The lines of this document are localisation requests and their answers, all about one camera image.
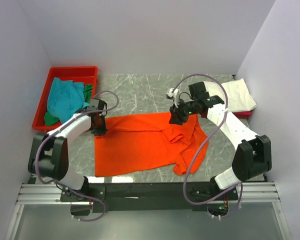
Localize red plastic bin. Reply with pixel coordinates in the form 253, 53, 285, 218
32, 66, 98, 133

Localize folded white t shirt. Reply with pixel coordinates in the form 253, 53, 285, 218
204, 78, 257, 113

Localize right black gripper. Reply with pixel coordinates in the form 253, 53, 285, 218
169, 97, 198, 126

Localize aluminium rail frame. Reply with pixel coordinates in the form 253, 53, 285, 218
4, 182, 293, 240

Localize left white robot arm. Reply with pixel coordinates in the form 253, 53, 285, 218
27, 99, 107, 201

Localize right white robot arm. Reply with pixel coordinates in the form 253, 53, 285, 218
166, 82, 272, 200

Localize orange t shirt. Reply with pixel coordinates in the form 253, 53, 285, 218
94, 112, 208, 177

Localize folded red t shirt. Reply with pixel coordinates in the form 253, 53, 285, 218
233, 111, 252, 119

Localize blue t shirt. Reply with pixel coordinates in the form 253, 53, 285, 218
47, 76, 91, 126

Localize green t shirt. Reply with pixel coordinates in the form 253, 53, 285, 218
43, 83, 95, 127

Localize black mounting base bar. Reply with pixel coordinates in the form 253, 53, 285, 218
60, 181, 239, 216

